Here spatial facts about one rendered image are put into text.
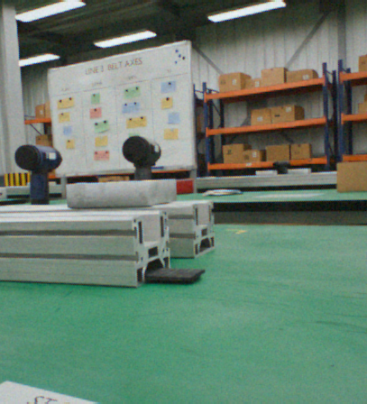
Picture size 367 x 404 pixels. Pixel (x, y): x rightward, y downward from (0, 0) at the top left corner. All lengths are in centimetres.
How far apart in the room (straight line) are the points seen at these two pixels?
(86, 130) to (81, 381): 409
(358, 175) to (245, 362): 224
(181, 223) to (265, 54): 1126
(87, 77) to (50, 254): 382
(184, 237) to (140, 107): 332
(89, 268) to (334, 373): 35
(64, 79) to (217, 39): 826
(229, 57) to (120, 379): 1200
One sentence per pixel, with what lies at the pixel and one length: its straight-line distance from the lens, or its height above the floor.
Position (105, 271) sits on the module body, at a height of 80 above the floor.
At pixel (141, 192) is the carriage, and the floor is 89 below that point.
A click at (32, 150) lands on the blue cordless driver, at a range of 112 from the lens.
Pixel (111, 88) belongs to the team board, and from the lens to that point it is 423.
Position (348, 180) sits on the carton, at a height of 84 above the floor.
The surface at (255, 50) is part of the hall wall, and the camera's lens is 1206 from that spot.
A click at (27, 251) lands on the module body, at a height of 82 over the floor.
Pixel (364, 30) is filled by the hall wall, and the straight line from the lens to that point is 1143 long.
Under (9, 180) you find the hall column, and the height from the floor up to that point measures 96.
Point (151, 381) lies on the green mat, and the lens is 33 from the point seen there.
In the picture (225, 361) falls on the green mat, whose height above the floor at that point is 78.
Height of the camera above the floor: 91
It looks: 4 degrees down
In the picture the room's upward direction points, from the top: 3 degrees counter-clockwise
